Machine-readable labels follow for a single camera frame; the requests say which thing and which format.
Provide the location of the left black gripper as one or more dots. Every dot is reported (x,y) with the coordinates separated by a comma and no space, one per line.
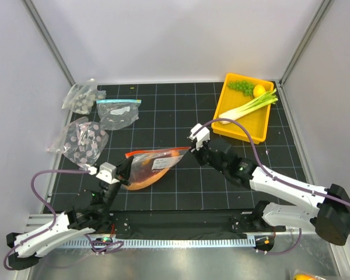
(123,169)

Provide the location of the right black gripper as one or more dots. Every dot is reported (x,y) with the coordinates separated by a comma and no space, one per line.
(198,153)

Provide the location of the orange zipper clear bag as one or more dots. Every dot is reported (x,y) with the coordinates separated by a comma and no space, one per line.
(147,162)

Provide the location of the toy green onion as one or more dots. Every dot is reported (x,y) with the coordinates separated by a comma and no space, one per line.
(264,100)

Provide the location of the toy meat slab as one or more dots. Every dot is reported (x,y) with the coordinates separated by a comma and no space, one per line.
(147,181)

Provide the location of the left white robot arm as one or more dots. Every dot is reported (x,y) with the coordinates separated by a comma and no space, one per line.
(27,248)

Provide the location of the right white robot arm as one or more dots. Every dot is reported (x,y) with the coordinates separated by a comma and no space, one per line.
(315,208)

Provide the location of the clear bag with pink dots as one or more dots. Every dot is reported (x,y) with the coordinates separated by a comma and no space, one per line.
(81,141)

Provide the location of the blue zipper clear bag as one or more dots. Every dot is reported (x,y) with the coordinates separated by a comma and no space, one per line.
(116,114)

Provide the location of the clear bag with grey discs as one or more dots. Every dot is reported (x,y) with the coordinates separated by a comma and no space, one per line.
(82,96)

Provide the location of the black grid mat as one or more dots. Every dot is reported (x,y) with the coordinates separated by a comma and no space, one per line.
(166,115)

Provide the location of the yellow plastic tray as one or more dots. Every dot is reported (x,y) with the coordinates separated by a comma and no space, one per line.
(256,123)

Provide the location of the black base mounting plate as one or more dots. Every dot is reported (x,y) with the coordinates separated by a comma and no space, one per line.
(215,224)

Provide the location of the green toy grape bunch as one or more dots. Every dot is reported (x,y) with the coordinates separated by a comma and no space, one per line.
(243,86)

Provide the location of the yellow toy lemon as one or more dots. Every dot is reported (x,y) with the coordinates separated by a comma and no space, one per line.
(258,91)

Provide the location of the yellow object in corner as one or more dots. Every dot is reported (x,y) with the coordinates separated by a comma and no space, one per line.
(300,275)

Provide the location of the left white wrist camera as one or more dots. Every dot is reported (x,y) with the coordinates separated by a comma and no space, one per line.
(106,172)

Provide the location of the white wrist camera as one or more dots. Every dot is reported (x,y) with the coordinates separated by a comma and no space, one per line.
(198,135)
(106,172)

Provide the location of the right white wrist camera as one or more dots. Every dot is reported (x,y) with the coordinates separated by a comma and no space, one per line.
(198,135)

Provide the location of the perforated aluminium rail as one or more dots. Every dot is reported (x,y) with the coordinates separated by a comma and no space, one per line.
(101,242)

